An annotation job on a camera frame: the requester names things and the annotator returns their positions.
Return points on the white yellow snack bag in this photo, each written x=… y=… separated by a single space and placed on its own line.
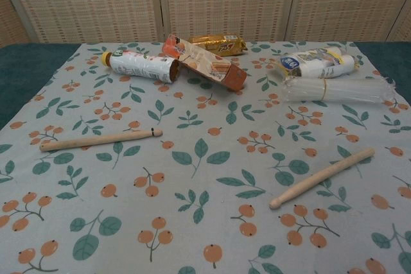
x=311 y=62

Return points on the wooden stick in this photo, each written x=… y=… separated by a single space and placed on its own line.
x=96 y=141
x=321 y=179

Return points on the yellow capped drink bottle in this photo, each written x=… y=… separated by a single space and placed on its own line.
x=141 y=66

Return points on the gold foil snack packet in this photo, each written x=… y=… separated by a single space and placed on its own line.
x=224 y=46

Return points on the woven bamboo folding screen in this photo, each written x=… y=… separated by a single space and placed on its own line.
x=224 y=1

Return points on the orange wafer biscuit box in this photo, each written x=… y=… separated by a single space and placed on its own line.
x=205 y=62

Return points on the floral printed tablecloth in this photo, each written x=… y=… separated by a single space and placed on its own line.
x=205 y=190

